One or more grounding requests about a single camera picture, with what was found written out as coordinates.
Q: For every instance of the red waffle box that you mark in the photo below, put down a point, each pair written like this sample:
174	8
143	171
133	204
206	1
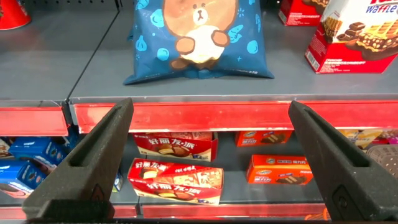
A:
300	12
354	40

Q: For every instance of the red cup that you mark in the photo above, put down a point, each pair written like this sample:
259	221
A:
12	12

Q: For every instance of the grey shop shelf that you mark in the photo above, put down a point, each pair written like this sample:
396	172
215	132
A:
199	115

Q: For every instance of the blue bear snack bag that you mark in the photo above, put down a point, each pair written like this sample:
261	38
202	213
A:
199	40

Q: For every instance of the red pie box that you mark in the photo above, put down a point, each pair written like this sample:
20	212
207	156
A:
180	146
177	182

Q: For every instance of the orange wafer box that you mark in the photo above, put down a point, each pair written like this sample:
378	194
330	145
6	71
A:
264	137
280	170

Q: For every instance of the yellow snack pack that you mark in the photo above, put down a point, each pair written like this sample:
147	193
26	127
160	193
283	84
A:
362	137

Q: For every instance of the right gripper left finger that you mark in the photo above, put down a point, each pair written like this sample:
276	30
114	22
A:
93	161

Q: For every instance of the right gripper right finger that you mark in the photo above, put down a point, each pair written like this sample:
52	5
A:
339	168

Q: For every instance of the blue cookie pack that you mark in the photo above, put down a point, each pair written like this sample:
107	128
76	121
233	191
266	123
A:
18	180
117	182
38	151

